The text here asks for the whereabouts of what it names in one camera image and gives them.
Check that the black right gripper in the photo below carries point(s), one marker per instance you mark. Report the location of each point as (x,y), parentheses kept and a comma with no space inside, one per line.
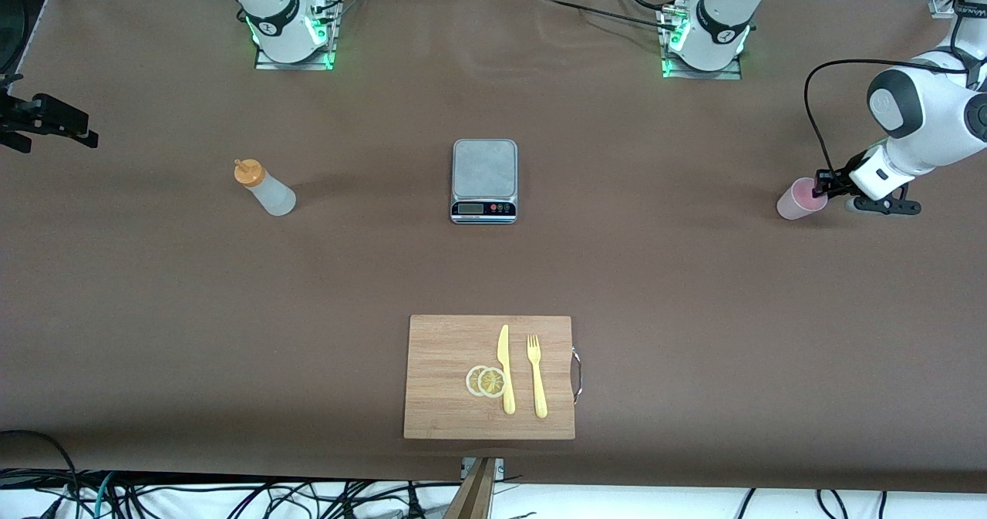
(40,115)

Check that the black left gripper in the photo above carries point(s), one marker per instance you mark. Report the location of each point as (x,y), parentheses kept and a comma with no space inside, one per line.
(843,177)

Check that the pink plastic cup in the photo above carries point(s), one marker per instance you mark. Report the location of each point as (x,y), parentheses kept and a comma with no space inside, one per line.
(794,203)

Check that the squeeze bottle with orange cap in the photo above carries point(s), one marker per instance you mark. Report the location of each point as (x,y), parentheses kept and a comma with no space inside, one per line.
(270,193)

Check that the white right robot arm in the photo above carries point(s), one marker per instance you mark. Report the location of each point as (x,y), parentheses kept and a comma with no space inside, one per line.
(270,10)

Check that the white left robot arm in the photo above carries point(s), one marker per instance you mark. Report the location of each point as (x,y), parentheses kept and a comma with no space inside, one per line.
(933,118)

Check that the brown table cover sheet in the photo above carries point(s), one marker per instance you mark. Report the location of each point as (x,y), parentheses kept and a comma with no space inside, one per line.
(154,311)

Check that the silver digital kitchen scale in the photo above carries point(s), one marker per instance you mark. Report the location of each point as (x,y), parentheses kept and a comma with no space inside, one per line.
(483,172)

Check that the yellow plastic fork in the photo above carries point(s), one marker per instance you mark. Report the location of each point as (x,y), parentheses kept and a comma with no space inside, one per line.
(537,388)

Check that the yellow plastic knife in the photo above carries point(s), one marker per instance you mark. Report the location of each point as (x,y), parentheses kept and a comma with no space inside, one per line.
(503,349)

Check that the lemon slice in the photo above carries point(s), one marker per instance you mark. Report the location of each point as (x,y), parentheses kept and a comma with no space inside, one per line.
(491,382)
(471,381)

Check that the wooden cutting board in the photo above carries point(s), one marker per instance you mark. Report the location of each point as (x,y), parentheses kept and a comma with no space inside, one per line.
(439,380)

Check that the aluminium frame corner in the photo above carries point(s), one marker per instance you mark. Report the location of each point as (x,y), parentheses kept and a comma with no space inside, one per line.
(939,4)

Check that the metal corner bracket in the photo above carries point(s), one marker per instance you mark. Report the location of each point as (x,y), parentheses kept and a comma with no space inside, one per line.
(499,469)

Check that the wooden post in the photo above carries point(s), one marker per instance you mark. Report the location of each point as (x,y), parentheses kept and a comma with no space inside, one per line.
(472,500)

